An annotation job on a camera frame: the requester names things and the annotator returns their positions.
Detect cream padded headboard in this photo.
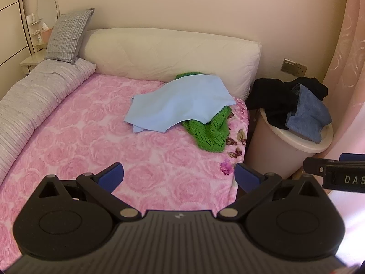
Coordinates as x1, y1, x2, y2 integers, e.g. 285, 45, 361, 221
78, 28, 263, 101

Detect pink patterned curtain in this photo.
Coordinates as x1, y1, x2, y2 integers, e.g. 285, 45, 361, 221
319, 0, 365, 160

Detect black garment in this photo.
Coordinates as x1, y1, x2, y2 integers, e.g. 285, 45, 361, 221
245, 77, 328, 130

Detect cream laundry basket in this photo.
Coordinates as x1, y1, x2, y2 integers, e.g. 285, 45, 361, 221
247, 107, 334, 177

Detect grey striped duvet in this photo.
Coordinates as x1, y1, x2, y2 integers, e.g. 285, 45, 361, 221
0, 58, 97, 184

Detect green knit sweater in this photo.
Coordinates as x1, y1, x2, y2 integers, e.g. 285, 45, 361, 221
175, 72, 233, 153

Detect metal wall socket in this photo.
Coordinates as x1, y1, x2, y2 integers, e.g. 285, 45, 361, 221
280, 58, 308, 75

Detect light blue sweatshirt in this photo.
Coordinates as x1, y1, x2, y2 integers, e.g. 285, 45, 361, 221
123, 74, 237, 134

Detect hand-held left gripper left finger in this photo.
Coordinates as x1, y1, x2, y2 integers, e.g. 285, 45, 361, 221
38, 162, 141, 221

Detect oval mirror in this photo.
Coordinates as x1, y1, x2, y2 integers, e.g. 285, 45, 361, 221
37, 0, 60, 29

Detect cream wardrobe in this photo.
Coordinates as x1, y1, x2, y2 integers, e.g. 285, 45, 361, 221
0, 0, 36, 95

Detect grey checked pillow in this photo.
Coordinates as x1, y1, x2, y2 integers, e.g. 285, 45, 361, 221
44, 8, 95, 64

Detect blue jeans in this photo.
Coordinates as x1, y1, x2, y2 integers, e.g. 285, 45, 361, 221
286, 83, 333, 144

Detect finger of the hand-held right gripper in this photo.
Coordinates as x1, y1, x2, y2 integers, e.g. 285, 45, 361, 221
303, 156, 328, 175
339, 153, 365, 163

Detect pink floral blanket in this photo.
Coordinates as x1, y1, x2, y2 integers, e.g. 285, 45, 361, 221
0, 73, 250, 263

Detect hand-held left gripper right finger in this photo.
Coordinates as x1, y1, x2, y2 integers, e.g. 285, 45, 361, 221
217, 163, 324, 221

